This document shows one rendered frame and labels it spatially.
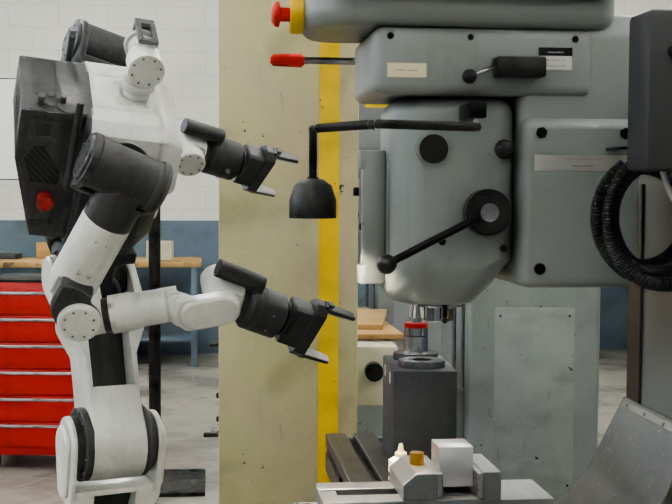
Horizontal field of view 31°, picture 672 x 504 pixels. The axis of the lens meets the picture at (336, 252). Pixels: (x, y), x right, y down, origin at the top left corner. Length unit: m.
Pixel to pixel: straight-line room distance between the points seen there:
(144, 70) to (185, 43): 8.77
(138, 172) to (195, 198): 8.82
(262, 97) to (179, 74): 7.33
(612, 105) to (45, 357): 4.93
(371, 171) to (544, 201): 0.27
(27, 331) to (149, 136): 4.37
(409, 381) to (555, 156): 0.61
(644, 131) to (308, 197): 0.50
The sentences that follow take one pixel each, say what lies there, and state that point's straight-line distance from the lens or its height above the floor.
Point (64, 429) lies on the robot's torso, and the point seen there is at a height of 1.03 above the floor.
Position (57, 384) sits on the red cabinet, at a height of 0.46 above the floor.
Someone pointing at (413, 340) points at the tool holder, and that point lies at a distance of 2.39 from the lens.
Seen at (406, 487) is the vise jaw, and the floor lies 1.05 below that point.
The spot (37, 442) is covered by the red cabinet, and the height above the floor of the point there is 0.15.
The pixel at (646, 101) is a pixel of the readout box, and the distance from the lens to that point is 1.63.
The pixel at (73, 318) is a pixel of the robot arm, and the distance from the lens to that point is 2.19.
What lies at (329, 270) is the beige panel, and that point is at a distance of 3.63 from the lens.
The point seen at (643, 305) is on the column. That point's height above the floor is 1.29.
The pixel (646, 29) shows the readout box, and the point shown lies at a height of 1.70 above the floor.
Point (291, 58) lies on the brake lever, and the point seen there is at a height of 1.70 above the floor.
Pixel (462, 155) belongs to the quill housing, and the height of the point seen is 1.54.
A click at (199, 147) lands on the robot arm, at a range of 2.63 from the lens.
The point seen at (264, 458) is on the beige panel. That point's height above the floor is 0.67.
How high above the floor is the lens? 1.49
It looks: 3 degrees down
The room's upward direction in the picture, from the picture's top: straight up
